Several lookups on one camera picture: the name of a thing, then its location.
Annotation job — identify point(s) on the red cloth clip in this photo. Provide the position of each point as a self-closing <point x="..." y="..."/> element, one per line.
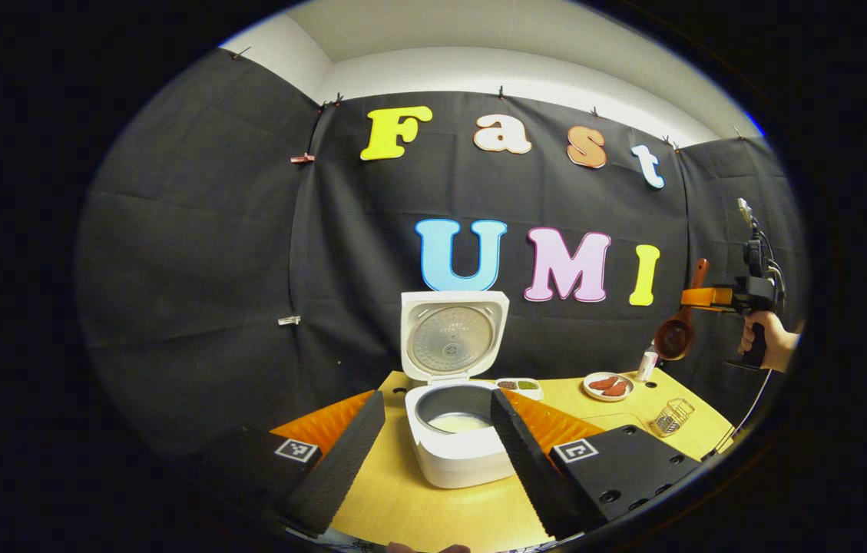
<point x="302" y="158"/>

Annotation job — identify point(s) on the red meat piece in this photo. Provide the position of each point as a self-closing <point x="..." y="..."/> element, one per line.
<point x="602" y="382"/>
<point x="616" y="389"/>

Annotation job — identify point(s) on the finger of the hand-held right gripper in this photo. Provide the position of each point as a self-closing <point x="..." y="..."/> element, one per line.
<point x="706" y="297"/>

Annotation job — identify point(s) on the white cloth clip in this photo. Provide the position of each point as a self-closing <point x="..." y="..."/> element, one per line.
<point x="289" y="320"/>

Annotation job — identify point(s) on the white rice pile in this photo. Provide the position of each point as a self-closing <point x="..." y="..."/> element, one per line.
<point x="460" y="422"/>

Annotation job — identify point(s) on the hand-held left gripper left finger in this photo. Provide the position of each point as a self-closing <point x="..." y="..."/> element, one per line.
<point x="345" y="465"/>

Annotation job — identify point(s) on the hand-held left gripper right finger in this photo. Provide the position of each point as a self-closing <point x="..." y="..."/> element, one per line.
<point x="525" y="468"/>

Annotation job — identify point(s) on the small clear bottle pink label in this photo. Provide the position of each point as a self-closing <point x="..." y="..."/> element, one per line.
<point x="646" y="365"/>

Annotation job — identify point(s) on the white divided grain dish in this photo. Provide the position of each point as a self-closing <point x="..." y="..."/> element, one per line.
<point x="519" y="386"/>

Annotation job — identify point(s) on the brown wooden spoon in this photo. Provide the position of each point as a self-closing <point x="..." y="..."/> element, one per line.
<point x="673" y="338"/>

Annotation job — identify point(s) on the white rice cooker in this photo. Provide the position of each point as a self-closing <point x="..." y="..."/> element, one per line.
<point x="452" y="465"/>

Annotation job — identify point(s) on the white round plate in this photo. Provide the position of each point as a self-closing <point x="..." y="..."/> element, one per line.
<point x="594" y="394"/>

